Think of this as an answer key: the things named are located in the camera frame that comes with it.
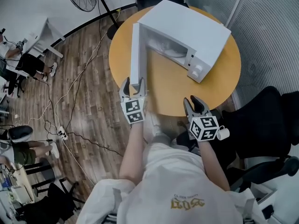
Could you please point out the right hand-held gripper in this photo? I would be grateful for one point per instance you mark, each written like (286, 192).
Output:
(203, 127)

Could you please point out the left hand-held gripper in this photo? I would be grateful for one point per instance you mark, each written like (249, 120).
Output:
(133, 108)

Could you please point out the white microwave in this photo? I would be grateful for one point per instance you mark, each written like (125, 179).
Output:
(187, 27)

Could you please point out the person's left forearm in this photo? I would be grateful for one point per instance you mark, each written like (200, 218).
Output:
(133, 155)

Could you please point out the person's right forearm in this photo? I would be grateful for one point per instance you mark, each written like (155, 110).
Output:
(212, 167)

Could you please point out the white ceramic mug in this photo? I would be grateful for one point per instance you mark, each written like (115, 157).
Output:
(223, 133)

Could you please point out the person's white shoe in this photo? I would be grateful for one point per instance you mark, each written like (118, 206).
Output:
(161, 134)

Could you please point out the white power strip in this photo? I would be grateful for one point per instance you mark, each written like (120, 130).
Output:
(62, 133)

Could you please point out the person's white shirt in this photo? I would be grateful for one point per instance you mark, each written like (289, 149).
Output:
(175, 190)

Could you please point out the white desk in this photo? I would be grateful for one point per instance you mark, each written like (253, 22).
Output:
(39, 31)

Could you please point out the black round stool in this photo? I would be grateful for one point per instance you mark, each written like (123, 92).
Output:
(42, 171)

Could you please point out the light wooden curved desk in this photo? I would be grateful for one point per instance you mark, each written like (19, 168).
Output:
(22, 185)

